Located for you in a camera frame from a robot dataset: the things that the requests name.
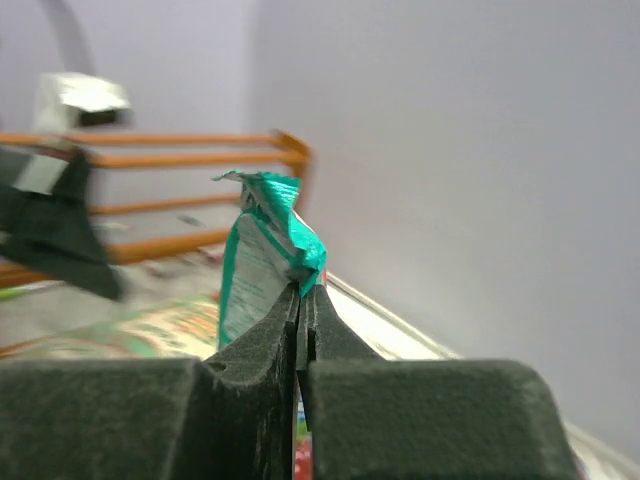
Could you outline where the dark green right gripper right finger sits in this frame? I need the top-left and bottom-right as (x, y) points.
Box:
(297, 286), (581, 479)

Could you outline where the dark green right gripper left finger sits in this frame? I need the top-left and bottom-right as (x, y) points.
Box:
(0, 284), (301, 480)

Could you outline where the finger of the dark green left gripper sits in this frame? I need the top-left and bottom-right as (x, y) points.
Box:
(1, 148), (123, 301)

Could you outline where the green illustrated paper bag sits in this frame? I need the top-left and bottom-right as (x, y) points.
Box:
(0, 289), (321, 480)

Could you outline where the teal snack packet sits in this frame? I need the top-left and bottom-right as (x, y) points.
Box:
(213, 170), (327, 349)

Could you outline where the orange wooden rack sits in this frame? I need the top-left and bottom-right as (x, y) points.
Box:
(1, 132), (311, 289)

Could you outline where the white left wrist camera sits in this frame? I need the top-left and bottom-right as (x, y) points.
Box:
(34, 72), (131, 135)

